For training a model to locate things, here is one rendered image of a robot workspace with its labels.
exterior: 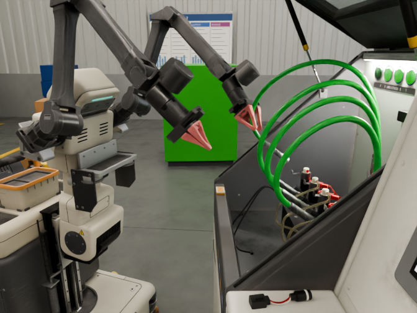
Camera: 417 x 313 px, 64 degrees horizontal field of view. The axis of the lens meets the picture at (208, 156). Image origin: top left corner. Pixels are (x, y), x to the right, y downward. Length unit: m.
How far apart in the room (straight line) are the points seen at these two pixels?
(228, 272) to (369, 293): 0.32
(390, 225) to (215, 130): 3.78
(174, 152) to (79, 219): 3.10
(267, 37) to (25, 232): 6.53
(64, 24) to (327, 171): 1.06
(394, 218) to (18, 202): 1.37
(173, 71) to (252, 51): 6.65
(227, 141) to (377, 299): 3.84
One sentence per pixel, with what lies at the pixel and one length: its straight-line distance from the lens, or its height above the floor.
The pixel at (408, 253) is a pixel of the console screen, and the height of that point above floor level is 1.16.
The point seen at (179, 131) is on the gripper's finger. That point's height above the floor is 1.26.
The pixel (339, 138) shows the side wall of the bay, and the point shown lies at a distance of 1.38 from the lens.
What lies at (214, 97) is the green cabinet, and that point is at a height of 0.92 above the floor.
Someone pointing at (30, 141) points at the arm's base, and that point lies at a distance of 1.19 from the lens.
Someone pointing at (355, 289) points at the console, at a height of 1.03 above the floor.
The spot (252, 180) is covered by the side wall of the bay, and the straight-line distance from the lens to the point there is 1.34.
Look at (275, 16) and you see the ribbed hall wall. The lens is 7.50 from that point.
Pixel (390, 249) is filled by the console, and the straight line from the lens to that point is 0.64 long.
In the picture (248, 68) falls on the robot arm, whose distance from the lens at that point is 1.12.
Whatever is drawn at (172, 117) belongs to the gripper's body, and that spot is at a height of 1.29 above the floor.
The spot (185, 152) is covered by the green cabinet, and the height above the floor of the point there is 0.20.
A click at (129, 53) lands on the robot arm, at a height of 1.44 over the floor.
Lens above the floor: 1.44
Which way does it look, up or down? 17 degrees down
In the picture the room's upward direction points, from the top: straight up
